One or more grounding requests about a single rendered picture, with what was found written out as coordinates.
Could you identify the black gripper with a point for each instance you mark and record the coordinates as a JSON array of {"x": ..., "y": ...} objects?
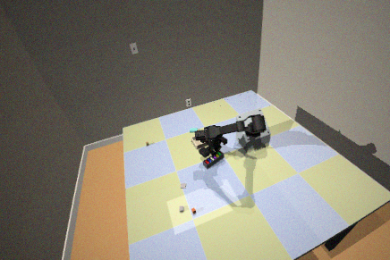
[{"x": 214, "y": 147}]

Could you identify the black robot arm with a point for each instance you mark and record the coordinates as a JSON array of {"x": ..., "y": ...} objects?
[{"x": 211, "y": 133}]

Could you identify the beige open tray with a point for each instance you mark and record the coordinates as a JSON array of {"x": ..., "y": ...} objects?
[{"x": 197, "y": 144}]

